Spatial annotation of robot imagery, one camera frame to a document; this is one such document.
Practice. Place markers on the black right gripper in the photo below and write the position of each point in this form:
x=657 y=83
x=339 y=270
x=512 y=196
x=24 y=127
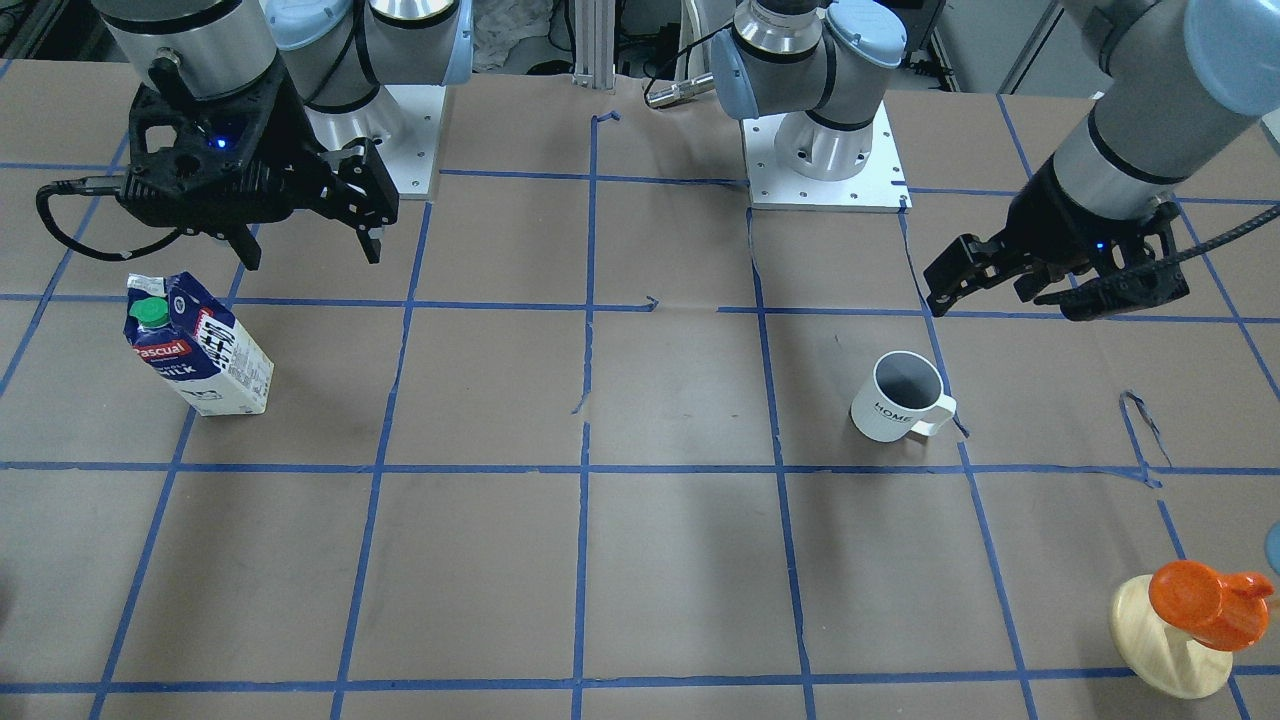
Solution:
x=292 y=140

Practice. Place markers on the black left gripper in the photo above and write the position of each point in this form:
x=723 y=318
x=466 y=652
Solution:
x=1050 y=222

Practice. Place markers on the white mug grey inside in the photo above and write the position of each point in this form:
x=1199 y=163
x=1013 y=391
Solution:
x=903 y=394

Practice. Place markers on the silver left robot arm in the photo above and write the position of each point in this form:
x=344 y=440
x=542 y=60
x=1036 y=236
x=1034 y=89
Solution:
x=1187 y=78

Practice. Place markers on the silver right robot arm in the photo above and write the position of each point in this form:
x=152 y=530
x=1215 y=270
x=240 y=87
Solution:
x=338 y=53

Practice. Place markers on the blue white milk carton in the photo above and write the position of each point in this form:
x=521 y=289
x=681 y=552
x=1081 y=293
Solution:
x=197 y=345

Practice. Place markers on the orange mug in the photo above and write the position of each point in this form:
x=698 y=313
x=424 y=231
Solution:
x=1224 y=612

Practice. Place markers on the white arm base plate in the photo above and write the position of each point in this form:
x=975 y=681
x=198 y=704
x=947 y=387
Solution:
x=405 y=122
x=870 y=180

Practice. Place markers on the aluminium frame post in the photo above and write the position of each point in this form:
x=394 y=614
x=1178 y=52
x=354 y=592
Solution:
x=594 y=42

